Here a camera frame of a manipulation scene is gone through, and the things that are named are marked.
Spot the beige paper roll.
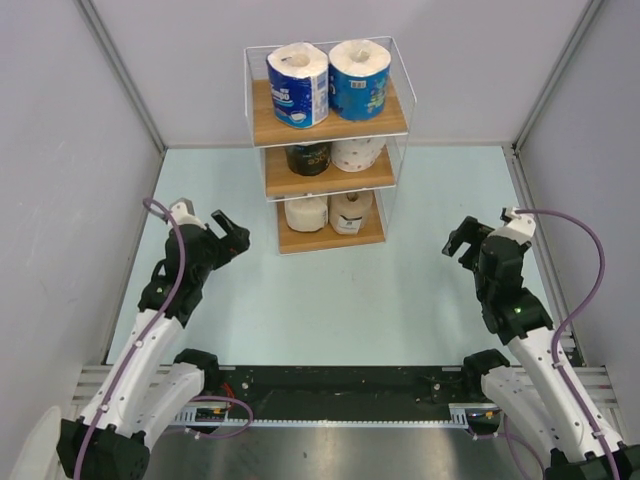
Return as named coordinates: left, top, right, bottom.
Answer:
left=284, top=196, right=329, bottom=233

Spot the black paper roll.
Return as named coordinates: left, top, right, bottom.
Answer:
left=284, top=142, right=331, bottom=176

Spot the brown paper roll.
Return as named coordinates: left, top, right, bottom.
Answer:
left=329, top=190, right=374, bottom=235

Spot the white dotted paper roll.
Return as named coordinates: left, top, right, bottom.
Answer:
left=331, top=137, right=386, bottom=173

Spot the dark blue paper roll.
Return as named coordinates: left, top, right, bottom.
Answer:
left=266, top=42, right=329, bottom=129

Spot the light blue paper roll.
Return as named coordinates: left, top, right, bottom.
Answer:
left=328, top=39, right=391, bottom=122

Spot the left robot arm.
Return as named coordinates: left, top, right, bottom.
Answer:
left=56, top=200, right=250, bottom=479

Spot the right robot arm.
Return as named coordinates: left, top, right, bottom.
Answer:
left=442, top=208, right=639, bottom=479

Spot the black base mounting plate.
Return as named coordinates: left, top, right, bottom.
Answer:
left=221, top=366, right=488, bottom=413

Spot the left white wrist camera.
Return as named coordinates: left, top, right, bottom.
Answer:
left=169, top=198, right=206, bottom=230

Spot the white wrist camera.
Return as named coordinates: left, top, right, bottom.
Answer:
left=169, top=198, right=206, bottom=230
left=489, top=207, right=536, bottom=245

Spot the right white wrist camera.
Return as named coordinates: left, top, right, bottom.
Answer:
left=489, top=207, right=536, bottom=245

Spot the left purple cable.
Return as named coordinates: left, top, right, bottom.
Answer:
left=72, top=197, right=255, bottom=480

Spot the grey slotted cable duct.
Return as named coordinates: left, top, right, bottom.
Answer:
left=170, top=403, right=501, bottom=429

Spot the white wire wooden shelf rack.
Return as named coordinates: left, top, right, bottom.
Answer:
left=244, top=36, right=416, bottom=254

